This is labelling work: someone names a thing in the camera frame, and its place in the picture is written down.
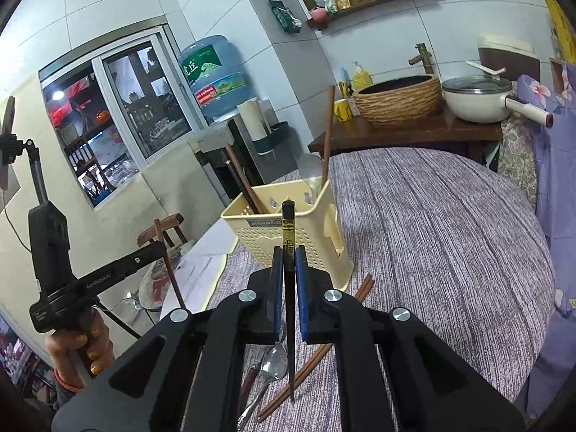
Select yellow soap dispenser bottle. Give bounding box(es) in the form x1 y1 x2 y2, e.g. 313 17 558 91
350 62 374 93

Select wooden handled metal spoon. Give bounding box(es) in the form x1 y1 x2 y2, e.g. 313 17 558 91
240 357 267 415

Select purple floral cloth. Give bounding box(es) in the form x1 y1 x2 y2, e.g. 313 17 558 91
497 60 576 420

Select round cat print cushion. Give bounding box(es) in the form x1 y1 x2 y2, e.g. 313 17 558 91
139 242 181 312

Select blue water cooler bottle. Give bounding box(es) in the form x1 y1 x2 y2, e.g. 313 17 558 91
177 35 253 120

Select slender metal spoon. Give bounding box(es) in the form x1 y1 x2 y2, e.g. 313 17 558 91
294 152 329 199

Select dark wooden cabinet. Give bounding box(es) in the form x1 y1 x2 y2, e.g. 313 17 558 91
308 107 504 166

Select yellow mug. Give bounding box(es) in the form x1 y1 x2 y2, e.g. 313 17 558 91
332 98 353 122

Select orange bracelet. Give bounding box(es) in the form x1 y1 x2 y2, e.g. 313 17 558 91
56 368 87 391

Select white brown rice cooker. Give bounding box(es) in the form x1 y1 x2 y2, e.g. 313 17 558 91
476 33 540 83

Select white paper towel roll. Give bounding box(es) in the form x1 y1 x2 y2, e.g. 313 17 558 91
237 98 271 141

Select beige floral cloth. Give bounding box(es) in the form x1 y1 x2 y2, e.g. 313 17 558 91
497 112 539 210

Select person's left hand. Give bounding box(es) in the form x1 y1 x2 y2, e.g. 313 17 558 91
44 311 114 390

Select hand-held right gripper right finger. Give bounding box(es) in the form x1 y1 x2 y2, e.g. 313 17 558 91
294 247 527 432

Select cream plastic utensil holder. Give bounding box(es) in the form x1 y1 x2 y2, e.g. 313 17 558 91
220 175 355 293

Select teal paper towel holder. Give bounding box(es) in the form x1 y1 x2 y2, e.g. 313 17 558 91
251 121 290 154

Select bronze faucet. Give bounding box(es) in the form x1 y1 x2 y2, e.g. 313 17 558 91
408 43 435 75

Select white pan with glass lid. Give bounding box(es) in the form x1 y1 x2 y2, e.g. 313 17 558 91
441 76 555 128

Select black chopstick gold print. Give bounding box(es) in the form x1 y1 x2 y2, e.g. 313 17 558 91
282 200 298 404

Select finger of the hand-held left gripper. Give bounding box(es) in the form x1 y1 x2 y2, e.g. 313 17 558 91
112 240 168 280

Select black tripod phone holder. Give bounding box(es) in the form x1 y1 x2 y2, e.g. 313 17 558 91
0 96 51 217

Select white black water dispenser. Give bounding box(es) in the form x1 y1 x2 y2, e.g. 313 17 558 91
188 112 271 217

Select reddish brown chopstick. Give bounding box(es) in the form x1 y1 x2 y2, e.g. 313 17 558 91
259 278 376 422
256 274 372 417

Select white rice paddle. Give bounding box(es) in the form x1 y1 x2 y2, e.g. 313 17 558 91
465 60 507 76

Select purple striped tablecloth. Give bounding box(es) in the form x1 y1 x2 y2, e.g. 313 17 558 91
159 146 557 432

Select woven basket sink basin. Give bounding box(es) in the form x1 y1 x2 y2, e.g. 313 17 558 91
351 74 443 128

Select wooden chair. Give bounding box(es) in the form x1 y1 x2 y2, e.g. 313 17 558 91
137 213 199 312

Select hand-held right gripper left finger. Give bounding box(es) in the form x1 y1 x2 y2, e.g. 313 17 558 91
51 247 285 432

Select brown chopsticks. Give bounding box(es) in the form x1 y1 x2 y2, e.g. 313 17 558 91
224 143 267 215

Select aluminium sliding window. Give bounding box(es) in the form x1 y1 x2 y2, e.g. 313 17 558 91
39 15 217 210

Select dark brown wooden chopstick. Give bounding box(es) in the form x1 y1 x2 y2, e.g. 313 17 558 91
154 219 186 312
320 84 336 190

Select large metal spoon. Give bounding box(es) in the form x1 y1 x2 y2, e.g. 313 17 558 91
237 341 289 431

